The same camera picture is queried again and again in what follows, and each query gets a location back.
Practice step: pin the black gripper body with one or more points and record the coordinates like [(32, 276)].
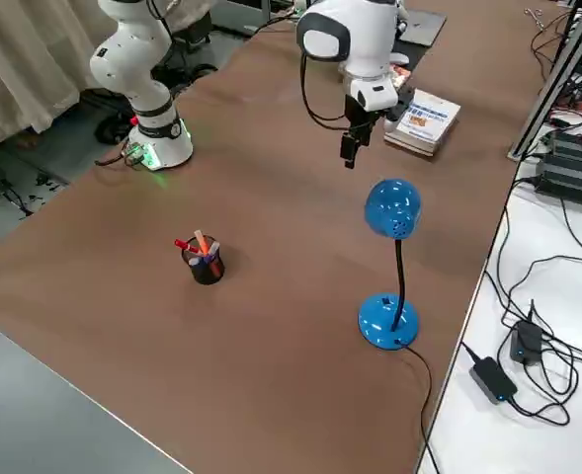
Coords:
[(362, 118)]

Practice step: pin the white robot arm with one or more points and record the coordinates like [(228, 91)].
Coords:
[(403, 16), (355, 39)]

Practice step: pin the white and blue book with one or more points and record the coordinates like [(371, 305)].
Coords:
[(426, 126)]

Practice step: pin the grey closed laptop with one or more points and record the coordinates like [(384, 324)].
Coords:
[(426, 24)]

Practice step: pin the white computer mouse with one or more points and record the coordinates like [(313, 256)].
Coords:
[(399, 58)]

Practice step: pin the blue desk lamp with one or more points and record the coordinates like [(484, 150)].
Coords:
[(394, 205)]

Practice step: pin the black mouse pad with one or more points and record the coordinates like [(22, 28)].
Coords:
[(415, 52)]

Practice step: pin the orange highlighter pen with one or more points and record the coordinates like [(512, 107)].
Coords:
[(206, 247)]

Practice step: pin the black pen holder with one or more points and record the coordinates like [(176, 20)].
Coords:
[(209, 271)]

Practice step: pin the blue pen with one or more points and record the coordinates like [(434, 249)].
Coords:
[(197, 260)]

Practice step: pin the red marker pen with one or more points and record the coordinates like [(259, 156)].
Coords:
[(182, 243)]

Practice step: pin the black power supply unit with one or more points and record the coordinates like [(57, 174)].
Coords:
[(567, 180), (572, 145)]

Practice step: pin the small black power adapter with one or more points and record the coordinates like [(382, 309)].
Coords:
[(525, 340)]

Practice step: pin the flat black power adapter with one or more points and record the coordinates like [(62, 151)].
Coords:
[(490, 377)]

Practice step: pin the beige curtain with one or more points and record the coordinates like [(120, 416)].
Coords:
[(24, 59)]

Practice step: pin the grey side table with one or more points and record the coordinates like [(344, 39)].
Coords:
[(33, 419)]

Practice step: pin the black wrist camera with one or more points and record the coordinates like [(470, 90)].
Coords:
[(400, 103)]

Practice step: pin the aluminium profile post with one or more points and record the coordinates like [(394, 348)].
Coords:
[(544, 99)]

